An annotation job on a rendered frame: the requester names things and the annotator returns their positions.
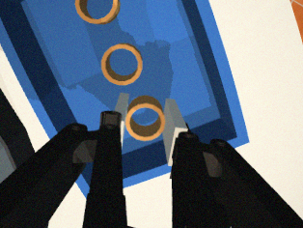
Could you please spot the bronze bushing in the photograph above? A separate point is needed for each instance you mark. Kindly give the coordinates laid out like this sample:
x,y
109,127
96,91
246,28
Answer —
x,y
81,7
145,132
114,77

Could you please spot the blue crate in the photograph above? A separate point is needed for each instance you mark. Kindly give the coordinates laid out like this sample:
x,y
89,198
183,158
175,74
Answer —
x,y
56,57

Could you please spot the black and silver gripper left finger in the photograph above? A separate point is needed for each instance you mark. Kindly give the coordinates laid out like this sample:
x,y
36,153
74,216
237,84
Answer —
x,y
31,195

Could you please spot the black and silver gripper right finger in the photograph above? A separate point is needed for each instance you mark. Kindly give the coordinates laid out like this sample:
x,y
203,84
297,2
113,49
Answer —
x,y
244,199

